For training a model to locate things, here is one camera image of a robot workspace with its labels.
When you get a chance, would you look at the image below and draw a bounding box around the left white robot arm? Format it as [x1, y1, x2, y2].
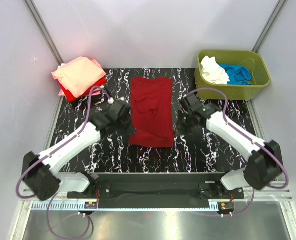
[20, 99, 135, 201]

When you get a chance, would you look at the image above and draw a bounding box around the folded red t-shirt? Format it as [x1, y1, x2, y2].
[58, 77, 106, 102]

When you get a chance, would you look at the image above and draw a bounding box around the folded pink t-shirt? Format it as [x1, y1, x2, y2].
[58, 58, 105, 97]

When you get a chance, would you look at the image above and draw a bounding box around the right aluminium frame post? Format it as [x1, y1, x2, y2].
[252, 0, 288, 53]

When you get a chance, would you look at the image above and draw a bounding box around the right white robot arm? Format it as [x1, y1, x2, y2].
[177, 94, 283, 198]

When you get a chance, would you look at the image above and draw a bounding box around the crumpled blue t-shirt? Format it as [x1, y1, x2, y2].
[219, 64, 252, 86]

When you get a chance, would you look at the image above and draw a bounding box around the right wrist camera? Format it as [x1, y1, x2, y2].
[180, 94, 203, 114]

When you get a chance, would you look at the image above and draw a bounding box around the dark red t-shirt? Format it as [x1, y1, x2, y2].
[129, 77, 174, 148]

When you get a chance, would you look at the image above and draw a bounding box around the crumpled white t-shirt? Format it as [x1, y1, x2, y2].
[200, 55, 230, 85]

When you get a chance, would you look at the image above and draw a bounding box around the olive green plastic bin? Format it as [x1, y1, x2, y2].
[194, 49, 271, 101]

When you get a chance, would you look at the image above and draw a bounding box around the aluminium frame post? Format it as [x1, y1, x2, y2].
[252, 0, 288, 53]
[23, 0, 64, 65]

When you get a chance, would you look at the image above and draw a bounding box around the folded peach t-shirt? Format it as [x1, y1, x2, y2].
[51, 56, 106, 97]

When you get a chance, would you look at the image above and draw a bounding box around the left aluminium frame post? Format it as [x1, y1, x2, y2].
[23, 0, 64, 65]

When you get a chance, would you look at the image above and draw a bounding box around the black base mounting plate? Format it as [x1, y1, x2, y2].
[67, 173, 244, 211]

